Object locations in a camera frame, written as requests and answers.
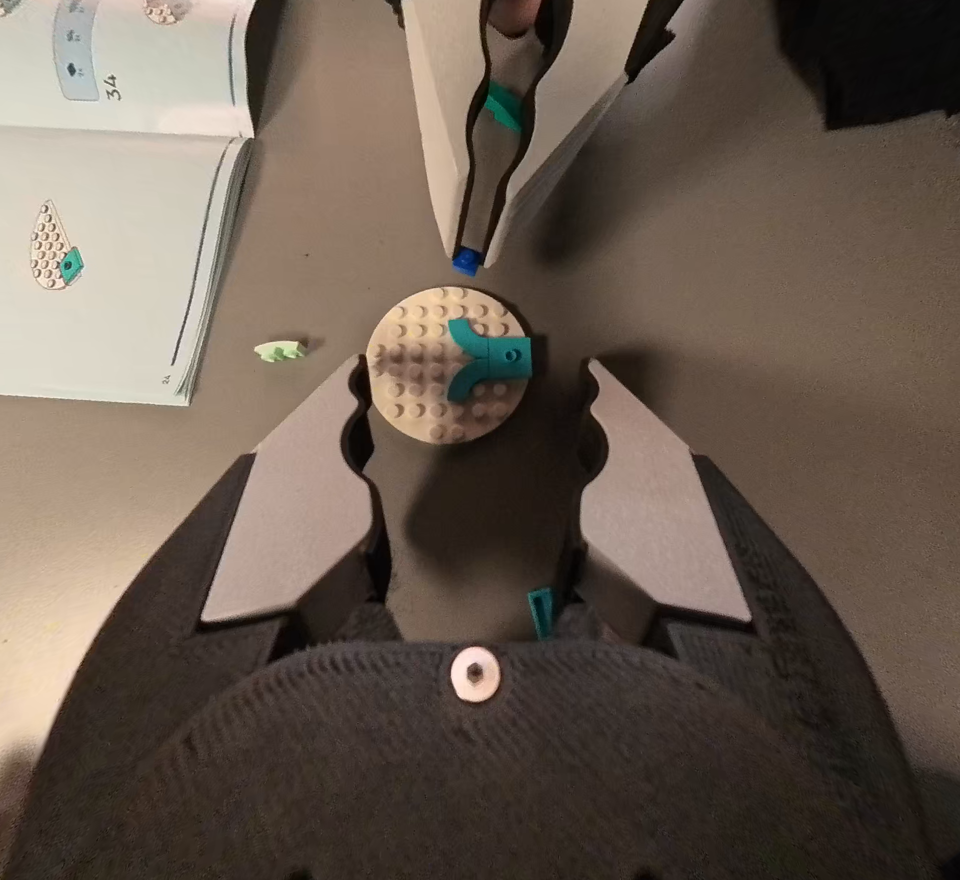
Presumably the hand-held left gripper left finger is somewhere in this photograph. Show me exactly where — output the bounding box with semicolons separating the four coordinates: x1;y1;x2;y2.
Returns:
198;353;395;626

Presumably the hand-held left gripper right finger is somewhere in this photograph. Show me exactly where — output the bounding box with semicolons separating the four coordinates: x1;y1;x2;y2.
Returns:
573;357;755;644

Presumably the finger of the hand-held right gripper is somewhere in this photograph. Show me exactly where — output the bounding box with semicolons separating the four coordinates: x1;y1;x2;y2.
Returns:
396;0;528;256
482;0;681;272

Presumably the round tan lego plate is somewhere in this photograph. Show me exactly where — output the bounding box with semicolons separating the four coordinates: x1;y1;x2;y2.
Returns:
365;285;531;446

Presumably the green lego slope piece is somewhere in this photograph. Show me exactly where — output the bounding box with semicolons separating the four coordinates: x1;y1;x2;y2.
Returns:
483;80;527;131

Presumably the teal curved lego piece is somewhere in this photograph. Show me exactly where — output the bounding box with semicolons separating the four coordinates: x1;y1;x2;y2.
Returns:
447;362;492;401
447;319;492;361

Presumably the teal square lego plate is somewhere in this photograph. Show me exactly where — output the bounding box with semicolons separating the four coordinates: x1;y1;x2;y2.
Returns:
487;337;534;380

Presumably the lego instruction booklet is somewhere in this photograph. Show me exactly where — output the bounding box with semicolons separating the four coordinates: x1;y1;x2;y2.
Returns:
0;0;298;409

